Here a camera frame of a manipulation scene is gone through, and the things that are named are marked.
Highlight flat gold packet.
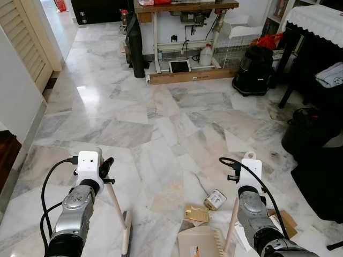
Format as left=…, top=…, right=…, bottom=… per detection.
left=184, top=205, right=210, bottom=224

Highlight white lace tablecloth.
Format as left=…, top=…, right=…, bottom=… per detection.
left=279, top=5, right=343, bottom=49

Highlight red plastic bag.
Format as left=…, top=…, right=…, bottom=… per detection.
left=251, top=33, right=284, bottom=52

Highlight dark brown wooden panel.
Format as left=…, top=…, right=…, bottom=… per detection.
left=0, top=131, right=23, bottom=193

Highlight tall black cylinder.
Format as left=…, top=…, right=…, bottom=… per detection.
left=125, top=10, right=148, bottom=79

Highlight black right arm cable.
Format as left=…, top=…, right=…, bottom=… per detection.
left=219, top=156, right=291, bottom=240

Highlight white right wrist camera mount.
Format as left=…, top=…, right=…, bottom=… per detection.
left=238, top=158, right=264, bottom=188

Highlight wooden top workbench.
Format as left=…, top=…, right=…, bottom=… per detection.
left=133, top=0, right=240, bottom=73

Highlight beige plastic dustpan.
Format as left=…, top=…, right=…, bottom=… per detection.
left=177, top=152, right=256, bottom=257

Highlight grey folded cloth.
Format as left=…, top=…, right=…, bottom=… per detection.
left=315, top=62, right=343, bottom=89

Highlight black low cabinet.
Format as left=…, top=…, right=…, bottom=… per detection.
left=71, top=0, right=130, bottom=25

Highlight long wooden plank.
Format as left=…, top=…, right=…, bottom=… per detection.
left=148, top=66, right=240, bottom=85

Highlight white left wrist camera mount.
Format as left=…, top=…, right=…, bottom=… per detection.
left=77, top=151, right=105, bottom=186

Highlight beige louvered door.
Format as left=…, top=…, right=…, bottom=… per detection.
left=0, top=0, right=55, bottom=93

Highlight black round pot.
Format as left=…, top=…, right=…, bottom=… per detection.
left=282, top=107, right=334, bottom=157

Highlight brown cardboard box white label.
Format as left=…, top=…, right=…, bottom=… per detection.
left=268, top=209, right=299, bottom=239

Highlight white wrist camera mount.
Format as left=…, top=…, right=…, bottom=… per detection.
left=77, top=151, right=105, bottom=186
left=238, top=158, right=264, bottom=188

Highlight red fire extinguisher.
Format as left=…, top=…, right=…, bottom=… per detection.
left=54, top=0, right=68, bottom=13

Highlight white plastic jug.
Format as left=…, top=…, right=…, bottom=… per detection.
left=199, top=43, right=214, bottom=67

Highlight black cloth cover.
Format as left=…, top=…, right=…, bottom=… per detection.
left=291, top=143, right=343, bottom=224

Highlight black canister vacuum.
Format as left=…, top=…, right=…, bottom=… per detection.
left=232, top=44, right=274, bottom=97

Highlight beige broom with dark bristles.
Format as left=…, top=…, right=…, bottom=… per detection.
left=102, top=179, right=133, bottom=255

